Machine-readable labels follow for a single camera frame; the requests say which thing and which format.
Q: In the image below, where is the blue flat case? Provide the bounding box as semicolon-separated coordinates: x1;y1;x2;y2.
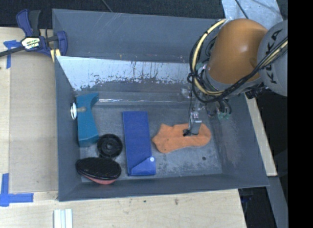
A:
122;111;157;177

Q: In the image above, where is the black oval brush red base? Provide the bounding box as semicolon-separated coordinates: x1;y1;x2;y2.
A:
75;157;122;185

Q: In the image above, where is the teal block with white knob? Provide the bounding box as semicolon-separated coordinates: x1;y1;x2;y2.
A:
70;92;100;148

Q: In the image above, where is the grey metal bin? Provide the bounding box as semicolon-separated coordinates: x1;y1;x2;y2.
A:
51;8;270;202

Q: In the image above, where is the black round ring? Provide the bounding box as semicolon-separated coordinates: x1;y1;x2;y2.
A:
96;133;124;160

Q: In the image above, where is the orange cloth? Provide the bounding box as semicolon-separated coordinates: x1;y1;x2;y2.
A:
151;123;212;154

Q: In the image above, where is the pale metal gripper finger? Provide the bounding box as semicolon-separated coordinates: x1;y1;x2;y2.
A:
191;111;203;135

